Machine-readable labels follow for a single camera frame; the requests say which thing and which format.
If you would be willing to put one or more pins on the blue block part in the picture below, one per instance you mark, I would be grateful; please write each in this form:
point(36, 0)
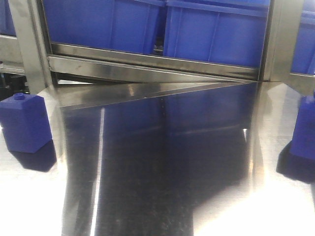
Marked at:
point(303, 140)
point(24, 121)

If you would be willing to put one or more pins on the blue bin upper left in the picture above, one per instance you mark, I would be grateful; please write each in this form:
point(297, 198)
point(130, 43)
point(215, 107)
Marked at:
point(121, 25)

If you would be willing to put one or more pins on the blue bin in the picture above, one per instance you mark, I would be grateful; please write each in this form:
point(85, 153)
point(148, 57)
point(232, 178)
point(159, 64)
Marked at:
point(304, 54)
point(121, 25)
point(6, 21)
point(215, 31)

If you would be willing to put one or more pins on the blue bin upper right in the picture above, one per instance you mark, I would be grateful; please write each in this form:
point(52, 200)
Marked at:
point(215, 31)

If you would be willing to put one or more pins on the blue bin far right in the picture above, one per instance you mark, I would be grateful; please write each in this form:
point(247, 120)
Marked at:
point(304, 54)

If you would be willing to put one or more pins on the blue bin far left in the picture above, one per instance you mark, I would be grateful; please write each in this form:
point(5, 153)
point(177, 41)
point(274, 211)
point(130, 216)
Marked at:
point(6, 21)

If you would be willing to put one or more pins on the stainless steel shelf frame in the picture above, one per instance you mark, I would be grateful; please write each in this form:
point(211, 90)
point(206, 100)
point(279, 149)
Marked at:
point(42, 61)

